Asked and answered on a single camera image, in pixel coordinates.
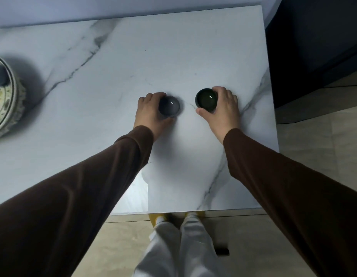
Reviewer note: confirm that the person's right hand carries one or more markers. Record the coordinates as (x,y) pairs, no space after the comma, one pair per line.
(224,115)

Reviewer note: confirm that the person's left hand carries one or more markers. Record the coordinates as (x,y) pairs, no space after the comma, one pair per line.
(146,115)

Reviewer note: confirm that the person's right thumb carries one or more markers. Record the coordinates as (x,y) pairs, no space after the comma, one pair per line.
(204,111)

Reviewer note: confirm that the person's left thumb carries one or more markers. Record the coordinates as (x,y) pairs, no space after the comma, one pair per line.
(168,119)

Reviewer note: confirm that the person's left middle finger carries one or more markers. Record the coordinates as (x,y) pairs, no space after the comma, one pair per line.
(148,98)

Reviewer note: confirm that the person's right middle finger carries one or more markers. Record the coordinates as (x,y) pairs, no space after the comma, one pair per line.
(229,94)

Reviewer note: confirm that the small grey tea cup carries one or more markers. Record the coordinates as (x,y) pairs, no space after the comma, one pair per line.
(169,106)

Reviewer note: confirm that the small dark green tea cup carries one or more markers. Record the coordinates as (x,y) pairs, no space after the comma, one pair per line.
(206,98)

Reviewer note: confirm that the person's left forearm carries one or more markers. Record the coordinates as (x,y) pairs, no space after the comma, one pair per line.
(80,199)

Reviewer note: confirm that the person's right forearm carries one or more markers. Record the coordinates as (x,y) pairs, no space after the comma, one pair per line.
(297,199)

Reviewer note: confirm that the dark cabinet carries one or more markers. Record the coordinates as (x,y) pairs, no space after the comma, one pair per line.
(311,40)

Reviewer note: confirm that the person's left yellow slipper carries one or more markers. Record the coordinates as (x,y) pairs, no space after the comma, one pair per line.
(154,219)

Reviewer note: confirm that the person's left leg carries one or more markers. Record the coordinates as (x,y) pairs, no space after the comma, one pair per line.
(161,250)

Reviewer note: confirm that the person's leg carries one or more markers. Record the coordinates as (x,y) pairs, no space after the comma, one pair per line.
(198,248)
(161,250)

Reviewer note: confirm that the person's right leg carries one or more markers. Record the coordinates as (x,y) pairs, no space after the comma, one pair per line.
(198,248)

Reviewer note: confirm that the floral patterned ceramic jar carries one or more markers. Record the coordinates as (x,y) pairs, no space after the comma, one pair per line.
(5,106)

